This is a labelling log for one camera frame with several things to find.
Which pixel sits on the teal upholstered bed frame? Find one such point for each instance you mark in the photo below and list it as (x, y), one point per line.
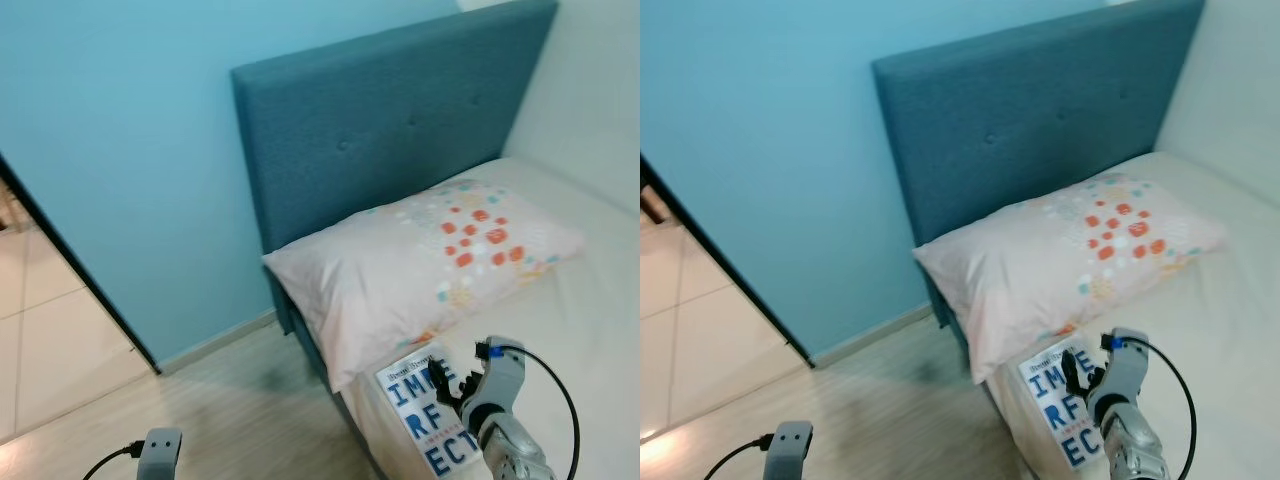
(380, 120)
(1020, 110)

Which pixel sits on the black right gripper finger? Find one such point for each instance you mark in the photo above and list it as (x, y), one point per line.
(472, 380)
(1094, 373)
(1071, 372)
(457, 397)

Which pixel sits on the pink pillow with orange dots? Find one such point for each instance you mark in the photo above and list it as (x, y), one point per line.
(1040, 265)
(400, 270)

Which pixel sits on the black door frame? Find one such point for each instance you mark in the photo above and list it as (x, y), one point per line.
(80, 268)
(720, 258)

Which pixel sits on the mattress with cream sheet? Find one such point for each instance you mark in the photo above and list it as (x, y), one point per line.
(1230, 340)
(590, 350)

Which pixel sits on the white book with blue letters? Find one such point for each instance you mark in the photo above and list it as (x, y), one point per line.
(1045, 395)
(410, 400)

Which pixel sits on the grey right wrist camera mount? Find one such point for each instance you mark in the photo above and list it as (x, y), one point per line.
(505, 385)
(1128, 375)

